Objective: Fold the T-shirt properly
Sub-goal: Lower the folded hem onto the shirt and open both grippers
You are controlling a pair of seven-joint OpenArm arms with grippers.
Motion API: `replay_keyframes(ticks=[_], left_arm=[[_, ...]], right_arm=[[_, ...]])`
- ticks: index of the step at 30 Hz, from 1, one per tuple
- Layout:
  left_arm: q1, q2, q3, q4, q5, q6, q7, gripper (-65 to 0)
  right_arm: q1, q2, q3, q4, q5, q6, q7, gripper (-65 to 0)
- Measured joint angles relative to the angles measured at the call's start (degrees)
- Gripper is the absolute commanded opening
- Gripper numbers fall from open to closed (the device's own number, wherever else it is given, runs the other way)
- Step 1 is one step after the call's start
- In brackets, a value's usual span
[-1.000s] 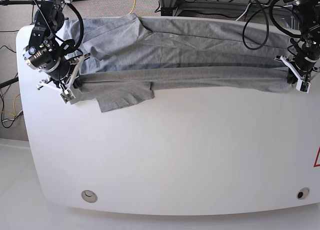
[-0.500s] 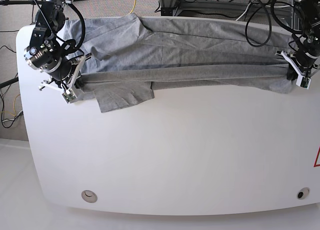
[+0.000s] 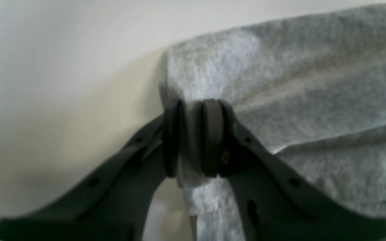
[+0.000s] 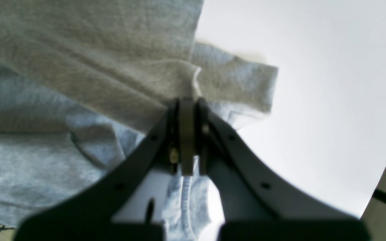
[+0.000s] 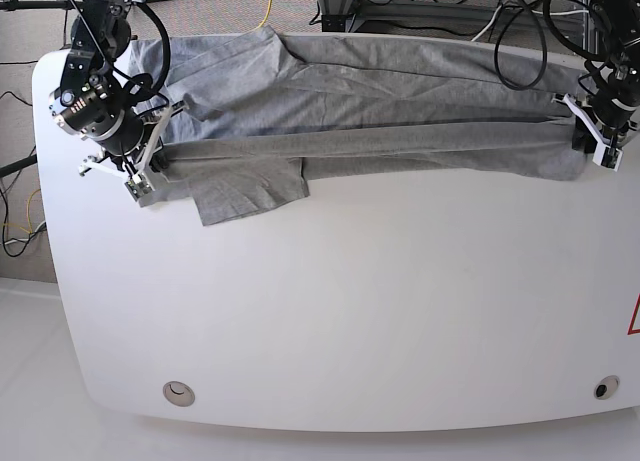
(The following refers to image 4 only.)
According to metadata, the grey T-shirt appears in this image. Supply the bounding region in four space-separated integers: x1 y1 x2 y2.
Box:
0 0 278 226

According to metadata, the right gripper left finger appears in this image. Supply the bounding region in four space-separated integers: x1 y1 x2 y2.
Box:
15 99 195 241

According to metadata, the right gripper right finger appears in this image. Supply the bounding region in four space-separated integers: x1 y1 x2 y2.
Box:
195 98 371 241

